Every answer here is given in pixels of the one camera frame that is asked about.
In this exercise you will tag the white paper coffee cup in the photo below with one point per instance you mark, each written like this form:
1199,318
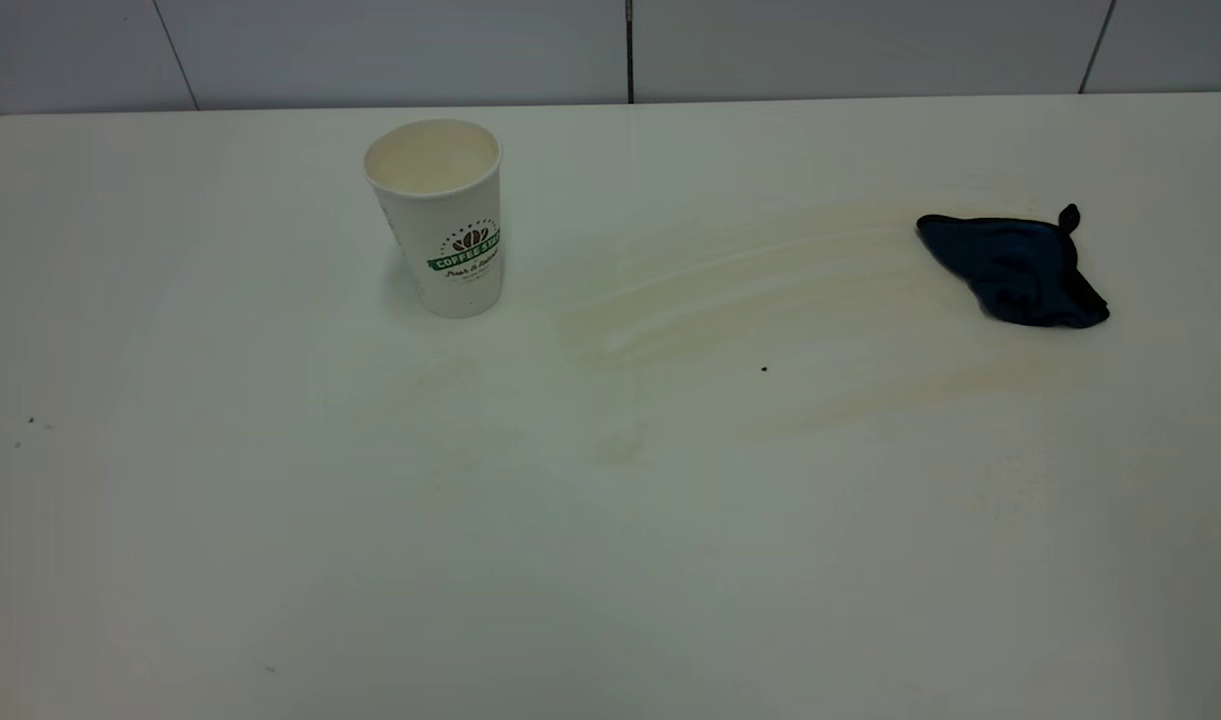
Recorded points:
435,260

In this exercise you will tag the dark blue cleaning cloth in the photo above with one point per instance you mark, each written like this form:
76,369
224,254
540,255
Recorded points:
1020,275

